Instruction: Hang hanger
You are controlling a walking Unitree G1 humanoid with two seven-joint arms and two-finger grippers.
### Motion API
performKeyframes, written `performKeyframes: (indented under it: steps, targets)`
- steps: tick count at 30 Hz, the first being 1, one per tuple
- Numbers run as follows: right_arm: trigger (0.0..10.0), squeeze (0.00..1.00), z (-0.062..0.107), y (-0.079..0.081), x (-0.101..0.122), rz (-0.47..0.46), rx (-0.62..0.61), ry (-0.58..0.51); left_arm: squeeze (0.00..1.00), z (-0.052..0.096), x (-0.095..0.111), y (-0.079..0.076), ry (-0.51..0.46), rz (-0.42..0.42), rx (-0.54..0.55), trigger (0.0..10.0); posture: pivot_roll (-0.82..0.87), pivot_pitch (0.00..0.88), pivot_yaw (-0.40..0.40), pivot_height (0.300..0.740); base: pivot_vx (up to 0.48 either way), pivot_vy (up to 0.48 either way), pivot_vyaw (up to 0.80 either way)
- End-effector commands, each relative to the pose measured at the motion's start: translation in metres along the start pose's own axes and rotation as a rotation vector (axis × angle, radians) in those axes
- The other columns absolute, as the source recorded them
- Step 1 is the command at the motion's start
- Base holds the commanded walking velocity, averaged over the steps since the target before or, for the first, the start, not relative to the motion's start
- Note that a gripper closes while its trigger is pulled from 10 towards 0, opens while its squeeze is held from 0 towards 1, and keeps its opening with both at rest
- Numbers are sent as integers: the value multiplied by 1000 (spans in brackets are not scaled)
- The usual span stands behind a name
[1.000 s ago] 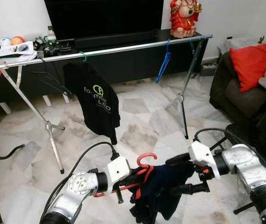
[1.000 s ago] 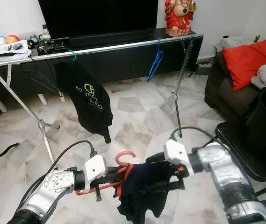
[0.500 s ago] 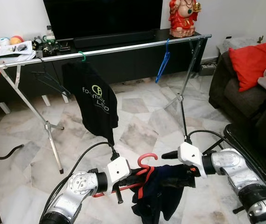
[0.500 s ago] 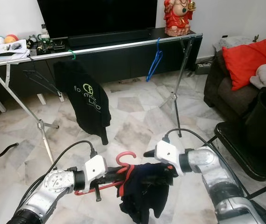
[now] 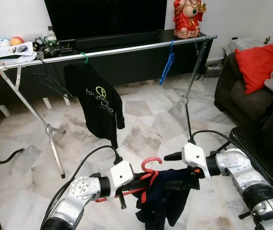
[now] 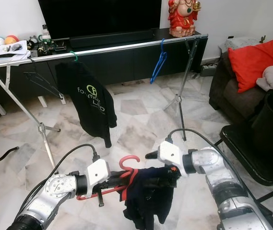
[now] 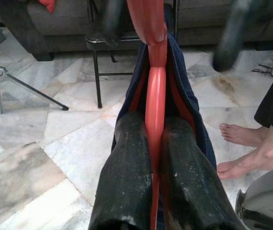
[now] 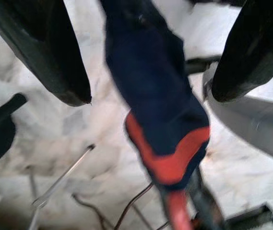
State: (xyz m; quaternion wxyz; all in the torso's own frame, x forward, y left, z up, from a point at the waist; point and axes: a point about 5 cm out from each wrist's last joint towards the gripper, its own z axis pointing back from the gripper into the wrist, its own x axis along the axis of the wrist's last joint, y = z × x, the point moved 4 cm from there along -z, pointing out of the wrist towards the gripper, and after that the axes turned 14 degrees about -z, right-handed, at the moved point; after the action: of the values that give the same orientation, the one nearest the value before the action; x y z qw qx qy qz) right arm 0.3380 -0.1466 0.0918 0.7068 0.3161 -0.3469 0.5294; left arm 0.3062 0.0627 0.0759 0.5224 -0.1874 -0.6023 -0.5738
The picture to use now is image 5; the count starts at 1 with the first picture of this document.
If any red cushion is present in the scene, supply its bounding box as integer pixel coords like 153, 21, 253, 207
235, 39, 273, 95

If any black hanger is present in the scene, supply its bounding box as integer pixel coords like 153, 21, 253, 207
31, 60, 73, 99

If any grey blanket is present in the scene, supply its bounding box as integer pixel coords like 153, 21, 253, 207
223, 37, 266, 57

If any dark brown sofa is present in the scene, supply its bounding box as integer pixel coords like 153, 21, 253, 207
214, 50, 273, 127

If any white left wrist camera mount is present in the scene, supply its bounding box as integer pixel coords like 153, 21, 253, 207
108, 161, 136, 193

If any black television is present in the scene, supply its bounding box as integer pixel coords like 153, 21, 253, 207
44, 0, 168, 41

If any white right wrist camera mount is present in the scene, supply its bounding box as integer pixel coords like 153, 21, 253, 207
182, 142, 208, 180

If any black metal chair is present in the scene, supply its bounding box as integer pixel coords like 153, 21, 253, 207
201, 126, 273, 221

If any red Buddha statue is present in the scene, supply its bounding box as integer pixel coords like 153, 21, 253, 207
173, 0, 208, 39

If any small bottle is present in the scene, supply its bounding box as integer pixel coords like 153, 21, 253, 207
47, 25, 56, 44

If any black TV console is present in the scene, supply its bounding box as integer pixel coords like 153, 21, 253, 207
0, 29, 214, 104

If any red hanger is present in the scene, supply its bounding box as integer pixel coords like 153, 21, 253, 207
95, 157, 163, 203

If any silver clothes rack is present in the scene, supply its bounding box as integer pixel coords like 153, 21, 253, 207
0, 34, 218, 179

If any black shirt with green logo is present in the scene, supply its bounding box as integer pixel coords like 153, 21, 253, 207
63, 62, 125, 149

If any blue hanger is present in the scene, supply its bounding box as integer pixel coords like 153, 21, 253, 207
158, 39, 176, 86

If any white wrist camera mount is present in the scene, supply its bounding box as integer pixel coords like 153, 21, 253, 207
182, 142, 208, 180
108, 161, 136, 193

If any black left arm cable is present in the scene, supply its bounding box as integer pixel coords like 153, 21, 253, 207
43, 145, 123, 226

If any orange ball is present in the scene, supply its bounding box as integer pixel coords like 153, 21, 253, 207
10, 36, 24, 47

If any white paper stack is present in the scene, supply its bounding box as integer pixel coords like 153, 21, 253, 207
0, 42, 37, 65

